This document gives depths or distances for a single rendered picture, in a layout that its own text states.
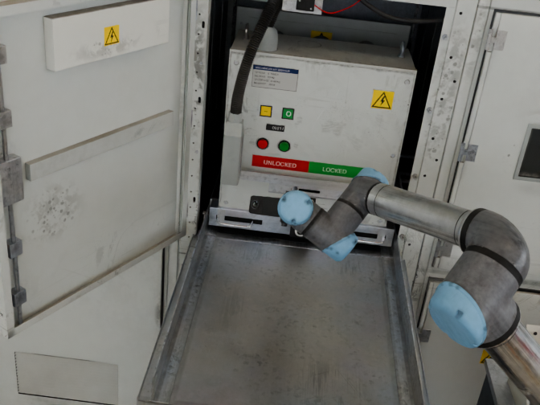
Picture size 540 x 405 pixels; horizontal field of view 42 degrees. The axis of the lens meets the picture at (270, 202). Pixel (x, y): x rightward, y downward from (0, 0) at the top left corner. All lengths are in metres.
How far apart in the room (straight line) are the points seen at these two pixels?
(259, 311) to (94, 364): 0.80
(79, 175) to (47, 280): 0.26
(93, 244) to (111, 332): 0.55
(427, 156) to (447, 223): 0.54
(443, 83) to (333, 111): 0.29
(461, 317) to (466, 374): 1.07
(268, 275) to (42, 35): 0.85
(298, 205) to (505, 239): 0.45
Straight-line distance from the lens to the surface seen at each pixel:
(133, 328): 2.29
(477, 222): 1.38
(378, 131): 1.95
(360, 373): 1.66
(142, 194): 1.90
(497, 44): 1.85
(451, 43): 1.84
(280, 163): 1.98
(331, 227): 1.56
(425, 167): 1.95
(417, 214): 1.47
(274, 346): 1.69
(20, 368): 2.54
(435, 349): 2.27
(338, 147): 1.96
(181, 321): 1.73
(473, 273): 1.30
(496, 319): 1.32
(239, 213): 2.05
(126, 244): 1.93
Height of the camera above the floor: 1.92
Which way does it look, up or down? 28 degrees down
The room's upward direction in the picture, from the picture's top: 6 degrees clockwise
